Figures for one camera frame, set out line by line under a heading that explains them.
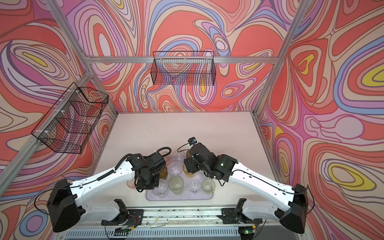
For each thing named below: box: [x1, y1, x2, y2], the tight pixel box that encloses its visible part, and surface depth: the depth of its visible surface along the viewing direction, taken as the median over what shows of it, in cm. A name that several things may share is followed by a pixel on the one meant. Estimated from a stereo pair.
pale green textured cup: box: [201, 178, 216, 194], surface depth 82 cm
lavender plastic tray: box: [146, 156, 214, 201], surface depth 82 cm
